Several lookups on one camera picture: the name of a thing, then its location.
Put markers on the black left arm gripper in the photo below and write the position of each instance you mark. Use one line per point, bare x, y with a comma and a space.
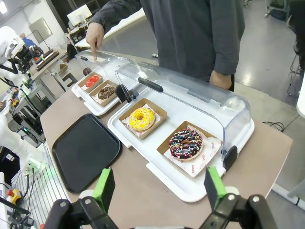
23, 56

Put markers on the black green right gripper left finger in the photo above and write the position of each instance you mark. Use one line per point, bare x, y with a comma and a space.
104, 188

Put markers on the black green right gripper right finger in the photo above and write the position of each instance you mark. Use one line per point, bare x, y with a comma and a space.
215, 184

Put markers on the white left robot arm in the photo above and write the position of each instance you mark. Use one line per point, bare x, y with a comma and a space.
14, 143

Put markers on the printed paper under rainbow donut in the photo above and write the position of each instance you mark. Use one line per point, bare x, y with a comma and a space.
209, 148

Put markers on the black plastic serving tray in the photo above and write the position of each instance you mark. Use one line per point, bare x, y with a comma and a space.
87, 152

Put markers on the chocolate donut with rainbow sprinkles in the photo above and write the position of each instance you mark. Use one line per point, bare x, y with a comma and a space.
186, 145

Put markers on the cardboard tray under rainbow donut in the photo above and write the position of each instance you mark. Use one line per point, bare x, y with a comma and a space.
166, 145

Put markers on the cardboard tray under red donut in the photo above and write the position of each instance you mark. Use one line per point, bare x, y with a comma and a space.
82, 84

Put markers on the white paper under yellow donut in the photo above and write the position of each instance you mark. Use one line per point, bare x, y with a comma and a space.
126, 124

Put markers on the red glazed donut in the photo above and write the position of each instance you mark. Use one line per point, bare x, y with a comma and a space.
93, 80

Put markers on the yellow glazed sprinkled donut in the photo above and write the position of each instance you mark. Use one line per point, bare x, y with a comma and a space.
142, 119

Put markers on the cardboard tray under drizzle donut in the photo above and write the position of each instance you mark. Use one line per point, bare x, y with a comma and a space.
104, 102

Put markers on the cardboard tray under yellow donut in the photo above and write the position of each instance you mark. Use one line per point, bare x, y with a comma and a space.
159, 114

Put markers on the chocolate donut with white drizzle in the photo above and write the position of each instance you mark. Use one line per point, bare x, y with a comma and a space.
106, 93

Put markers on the person's right hand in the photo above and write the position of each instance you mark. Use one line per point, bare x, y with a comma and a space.
94, 35

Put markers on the person's left hand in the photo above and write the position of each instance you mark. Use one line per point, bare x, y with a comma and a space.
220, 80

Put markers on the background person in blue shirt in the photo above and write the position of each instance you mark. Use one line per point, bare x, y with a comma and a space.
28, 41

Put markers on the background workbench with wooden parts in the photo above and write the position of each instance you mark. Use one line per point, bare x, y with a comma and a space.
48, 60

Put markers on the large white display case base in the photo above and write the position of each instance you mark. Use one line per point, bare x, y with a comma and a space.
152, 171

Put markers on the small white display case base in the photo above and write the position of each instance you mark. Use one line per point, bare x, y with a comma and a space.
78, 91

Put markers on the white monitor on background table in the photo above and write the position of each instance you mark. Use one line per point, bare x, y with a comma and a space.
79, 14

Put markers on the small clear display case lid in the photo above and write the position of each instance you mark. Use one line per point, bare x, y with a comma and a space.
104, 59

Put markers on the yellow red emergency stop button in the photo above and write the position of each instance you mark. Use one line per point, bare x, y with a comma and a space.
14, 196

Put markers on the large clear display case lid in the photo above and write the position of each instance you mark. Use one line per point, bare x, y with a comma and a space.
190, 95

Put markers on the long white background table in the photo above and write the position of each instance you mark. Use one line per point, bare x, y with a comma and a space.
119, 26

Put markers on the person's grey sweater torso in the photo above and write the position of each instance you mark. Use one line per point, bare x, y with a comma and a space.
190, 33

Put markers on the black office chair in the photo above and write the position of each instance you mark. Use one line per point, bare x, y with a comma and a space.
296, 52

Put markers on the metal cart with green bin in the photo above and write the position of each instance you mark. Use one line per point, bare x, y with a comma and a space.
277, 9

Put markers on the grey board on wall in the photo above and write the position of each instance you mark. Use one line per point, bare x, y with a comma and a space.
40, 29

